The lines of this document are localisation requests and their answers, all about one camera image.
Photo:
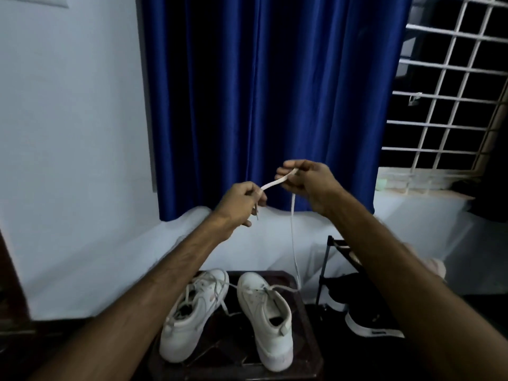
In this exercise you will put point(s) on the person's right hand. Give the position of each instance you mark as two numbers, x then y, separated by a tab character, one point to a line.
313	186

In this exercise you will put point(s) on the person's left hand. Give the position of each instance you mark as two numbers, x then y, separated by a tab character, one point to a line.
238	204

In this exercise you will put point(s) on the person's right forearm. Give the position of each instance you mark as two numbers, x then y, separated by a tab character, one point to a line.
420	293

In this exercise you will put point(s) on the person's left forearm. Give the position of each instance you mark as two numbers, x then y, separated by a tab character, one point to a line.
131	305

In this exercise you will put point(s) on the small green block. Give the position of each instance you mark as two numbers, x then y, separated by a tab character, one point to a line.
381	184

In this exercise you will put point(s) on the black shoe rack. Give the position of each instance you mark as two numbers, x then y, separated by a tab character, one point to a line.
337	273

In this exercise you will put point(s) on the blue curtain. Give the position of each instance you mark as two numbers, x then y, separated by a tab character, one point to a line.
270	95
492	174

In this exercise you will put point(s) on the black sneaker white sole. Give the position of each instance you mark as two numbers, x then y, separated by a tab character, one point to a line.
373	331
337	303

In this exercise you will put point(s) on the dark brown plastic stool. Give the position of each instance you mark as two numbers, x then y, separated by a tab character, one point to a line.
226	345

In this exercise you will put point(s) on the pink sneaker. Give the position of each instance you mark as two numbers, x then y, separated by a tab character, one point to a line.
436	267

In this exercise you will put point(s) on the white window grille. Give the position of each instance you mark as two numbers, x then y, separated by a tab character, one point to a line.
440	95

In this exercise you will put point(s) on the brown wooden door frame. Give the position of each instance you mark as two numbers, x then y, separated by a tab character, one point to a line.
12	293

